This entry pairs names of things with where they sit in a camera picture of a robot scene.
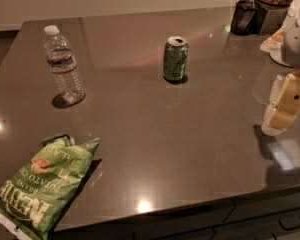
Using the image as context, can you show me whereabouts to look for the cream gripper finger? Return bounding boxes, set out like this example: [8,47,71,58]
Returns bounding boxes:
[269,75,285,103]
[261,70,300,136]

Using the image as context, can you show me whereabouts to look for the green soda can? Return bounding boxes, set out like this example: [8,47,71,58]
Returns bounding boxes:
[163,36,188,82]

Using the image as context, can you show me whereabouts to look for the clear plastic water bottle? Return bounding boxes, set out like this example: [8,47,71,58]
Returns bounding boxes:
[44,25,85,105]

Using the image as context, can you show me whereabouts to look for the white round base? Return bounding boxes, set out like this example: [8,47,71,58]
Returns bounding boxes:
[259,26,293,68]

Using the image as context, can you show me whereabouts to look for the dark box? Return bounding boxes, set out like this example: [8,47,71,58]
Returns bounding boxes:
[250,0,288,35]

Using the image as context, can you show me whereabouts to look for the black mesh cup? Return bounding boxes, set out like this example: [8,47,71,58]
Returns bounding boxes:
[231,1,257,36]

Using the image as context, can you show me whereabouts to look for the green potato chip bag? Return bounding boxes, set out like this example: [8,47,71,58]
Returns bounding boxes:
[0,134,100,240]

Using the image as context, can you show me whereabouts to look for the black drawer handle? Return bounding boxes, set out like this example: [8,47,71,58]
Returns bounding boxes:
[278,216,300,232]

